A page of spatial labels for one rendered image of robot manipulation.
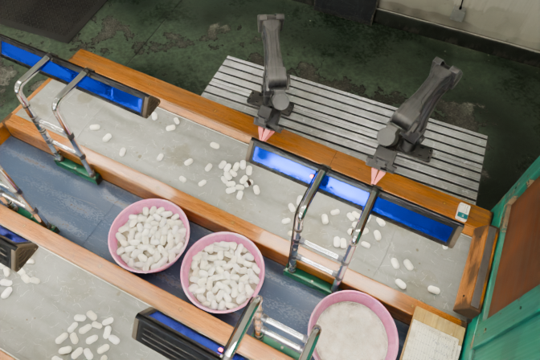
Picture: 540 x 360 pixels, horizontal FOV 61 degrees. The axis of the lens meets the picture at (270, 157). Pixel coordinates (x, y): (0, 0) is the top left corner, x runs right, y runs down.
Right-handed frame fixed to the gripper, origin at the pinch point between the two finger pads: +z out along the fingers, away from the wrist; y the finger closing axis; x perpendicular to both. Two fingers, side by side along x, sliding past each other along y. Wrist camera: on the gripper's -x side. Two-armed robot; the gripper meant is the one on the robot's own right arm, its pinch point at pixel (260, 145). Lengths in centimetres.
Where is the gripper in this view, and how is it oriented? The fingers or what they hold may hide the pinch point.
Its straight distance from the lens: 166.7
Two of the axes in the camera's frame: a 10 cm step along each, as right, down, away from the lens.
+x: 2.7, -0.4, 9.6
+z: -3.5, 9.3, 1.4
